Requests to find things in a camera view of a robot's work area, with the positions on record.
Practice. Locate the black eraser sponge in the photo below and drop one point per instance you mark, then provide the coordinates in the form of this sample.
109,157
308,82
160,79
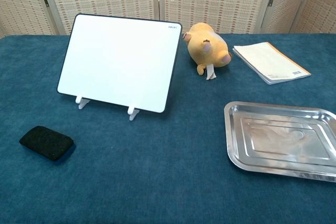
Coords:
46,142

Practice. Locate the white tablet board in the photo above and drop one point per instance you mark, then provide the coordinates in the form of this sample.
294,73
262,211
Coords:
118,61

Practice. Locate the white plastic stand foot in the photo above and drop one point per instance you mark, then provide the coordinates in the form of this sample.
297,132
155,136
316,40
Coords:
132,113
82,102

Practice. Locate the yellow plush toy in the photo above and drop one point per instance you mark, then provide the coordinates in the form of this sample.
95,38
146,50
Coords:
207,45

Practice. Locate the cream notebook orange spine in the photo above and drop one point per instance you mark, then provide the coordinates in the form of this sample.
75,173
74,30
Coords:
270,61

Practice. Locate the stainless steel tray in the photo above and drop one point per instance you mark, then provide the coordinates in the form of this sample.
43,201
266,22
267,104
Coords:
278,140

